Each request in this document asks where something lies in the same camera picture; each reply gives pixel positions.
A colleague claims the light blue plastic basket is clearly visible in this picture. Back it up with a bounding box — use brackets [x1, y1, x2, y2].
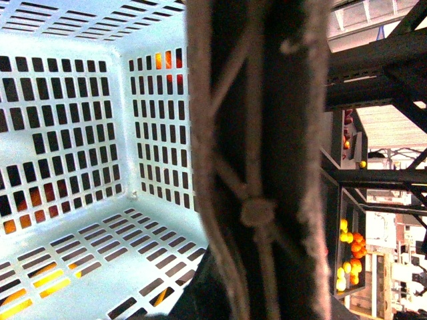
[1, 1, 207, 319]

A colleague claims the pile of oranges and lemons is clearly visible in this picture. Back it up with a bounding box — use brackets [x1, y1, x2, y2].
[335, 219, 367, 293]

